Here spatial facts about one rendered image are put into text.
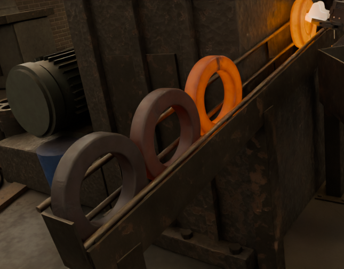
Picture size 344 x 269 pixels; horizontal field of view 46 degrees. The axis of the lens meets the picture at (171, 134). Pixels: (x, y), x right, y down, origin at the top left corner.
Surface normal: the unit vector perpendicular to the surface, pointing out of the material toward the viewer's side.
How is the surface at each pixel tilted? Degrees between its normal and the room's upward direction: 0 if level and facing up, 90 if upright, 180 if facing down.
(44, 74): 45
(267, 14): 90
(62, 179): 55
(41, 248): 0
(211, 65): 90
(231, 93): 81
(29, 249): 0
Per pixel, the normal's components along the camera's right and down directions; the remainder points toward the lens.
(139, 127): -0.59, -0.18
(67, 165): -0.52, -0.45
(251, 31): 0.79, 0.09
